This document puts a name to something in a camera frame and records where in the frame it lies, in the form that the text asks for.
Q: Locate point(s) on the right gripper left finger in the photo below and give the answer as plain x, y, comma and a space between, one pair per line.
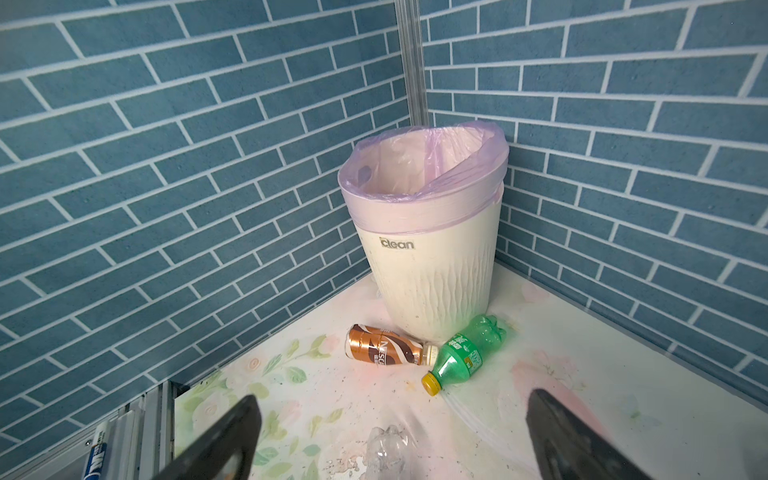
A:
225, 451

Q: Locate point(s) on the green plastic bottle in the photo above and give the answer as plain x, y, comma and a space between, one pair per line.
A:
465, 353

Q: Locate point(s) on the pink bin liner bag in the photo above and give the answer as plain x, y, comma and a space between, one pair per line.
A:
421, 179

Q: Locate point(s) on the blue marker pen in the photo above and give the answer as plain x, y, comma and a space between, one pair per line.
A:
95, 465

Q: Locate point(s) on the crushed clear plastic bottle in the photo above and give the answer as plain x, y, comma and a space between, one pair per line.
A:
390, 454

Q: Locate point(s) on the brown coffee bottle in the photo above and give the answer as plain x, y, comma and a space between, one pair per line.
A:
384, 347

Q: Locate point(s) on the white plastic trash bin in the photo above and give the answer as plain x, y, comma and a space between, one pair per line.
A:
434, 283

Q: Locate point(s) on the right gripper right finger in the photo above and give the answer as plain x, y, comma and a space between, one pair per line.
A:
566, 447

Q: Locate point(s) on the aluminium rail frame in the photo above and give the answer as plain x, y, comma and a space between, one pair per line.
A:
139, 439

